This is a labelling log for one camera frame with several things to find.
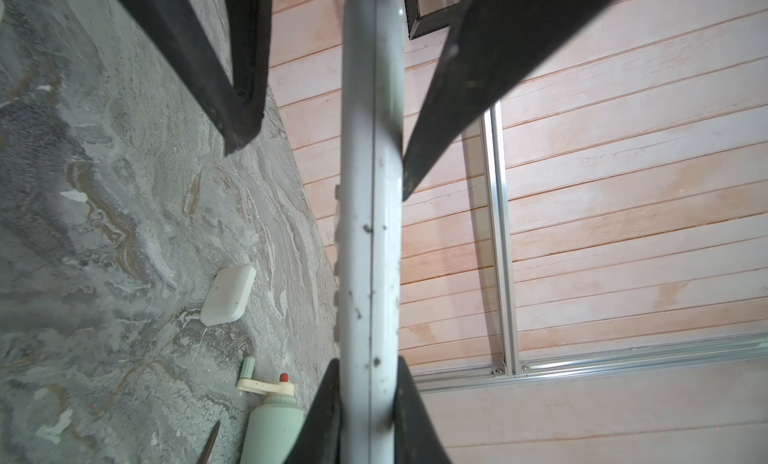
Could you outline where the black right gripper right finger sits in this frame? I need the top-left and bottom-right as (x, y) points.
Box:
(393, 356), (451, 464)

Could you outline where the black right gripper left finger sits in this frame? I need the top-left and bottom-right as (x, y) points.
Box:
(284, 359), (341, 464)

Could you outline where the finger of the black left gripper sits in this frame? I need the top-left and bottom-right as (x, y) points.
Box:
(118, 0), (273, 155)
(403, 0), (614, 198)

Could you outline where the black yellow handled screwdriver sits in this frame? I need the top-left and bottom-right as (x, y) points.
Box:
(198, 421), (221, 464)

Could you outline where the mint green pencil sharpener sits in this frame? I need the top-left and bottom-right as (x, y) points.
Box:
(236, 356), (306, 464)

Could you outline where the black wire mesh basket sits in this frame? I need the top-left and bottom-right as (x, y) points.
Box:
(404, 0), (461, 40)

